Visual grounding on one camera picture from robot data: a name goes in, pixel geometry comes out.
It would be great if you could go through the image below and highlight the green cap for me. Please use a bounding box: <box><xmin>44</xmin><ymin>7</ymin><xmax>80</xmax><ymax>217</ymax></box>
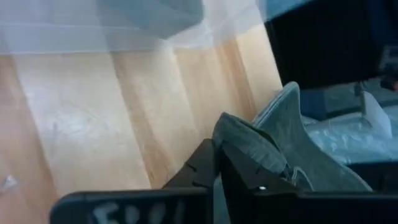
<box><xmin>212</xmin><ymin>81</ymin><xmax>374</xmax><ymax>192</ymax></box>

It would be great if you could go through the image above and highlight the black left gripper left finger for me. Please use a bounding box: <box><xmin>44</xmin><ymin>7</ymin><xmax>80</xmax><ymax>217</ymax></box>
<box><xmin>49</xmin><ymin>138</ymin><xmax>222</xmax><ymax>224</ymax></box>

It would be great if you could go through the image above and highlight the clear plastic container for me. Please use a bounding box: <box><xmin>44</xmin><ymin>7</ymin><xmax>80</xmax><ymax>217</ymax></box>
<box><xmin>0</xmin><ymin>0</ymin><xmax>266</xmax><ymax>57</ymax></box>

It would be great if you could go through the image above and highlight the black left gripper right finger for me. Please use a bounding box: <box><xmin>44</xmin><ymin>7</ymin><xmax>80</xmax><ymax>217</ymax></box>
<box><xmin>220</xmin><ymin>146</ymin><xmax>398</xmax><ymax>224</ymax></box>

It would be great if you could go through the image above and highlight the large black box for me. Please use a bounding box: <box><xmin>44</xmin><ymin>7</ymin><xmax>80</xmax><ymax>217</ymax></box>
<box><xmin>264</xmin><ymin>0</ymin><xmax>398</xmax><ymax>90</ymax></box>

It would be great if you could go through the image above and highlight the clear plastic wrapped bundle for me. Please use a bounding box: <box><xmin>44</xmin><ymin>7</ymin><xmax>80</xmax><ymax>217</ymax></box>
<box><xmin>300</xmin><ymin>77</ymin><xmax>398</xmax><ymax>166</ymax></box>

